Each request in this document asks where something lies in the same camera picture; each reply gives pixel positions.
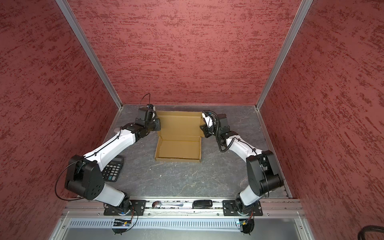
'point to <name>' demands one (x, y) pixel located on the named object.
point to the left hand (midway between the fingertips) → (157, 124)
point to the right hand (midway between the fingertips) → (201, 128)
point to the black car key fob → (202, 203)
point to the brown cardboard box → (181, 135)
